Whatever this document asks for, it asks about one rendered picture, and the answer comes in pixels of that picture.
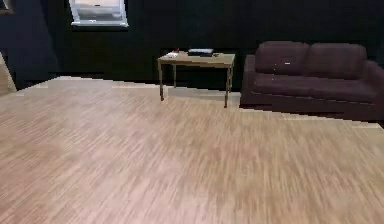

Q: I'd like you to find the brown wooden table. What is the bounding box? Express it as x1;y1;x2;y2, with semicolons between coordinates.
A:
157;50;237;109

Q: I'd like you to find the small white and red object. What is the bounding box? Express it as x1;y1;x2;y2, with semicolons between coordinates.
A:
165;48;181;59

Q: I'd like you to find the black and grey laptop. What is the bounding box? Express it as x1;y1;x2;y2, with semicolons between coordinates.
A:
187;48;215;57

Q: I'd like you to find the dark purple sofa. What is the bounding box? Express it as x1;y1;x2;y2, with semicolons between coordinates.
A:
239;40;384;122

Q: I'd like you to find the white framed window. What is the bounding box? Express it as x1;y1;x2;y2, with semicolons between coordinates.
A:
68;0;130;28

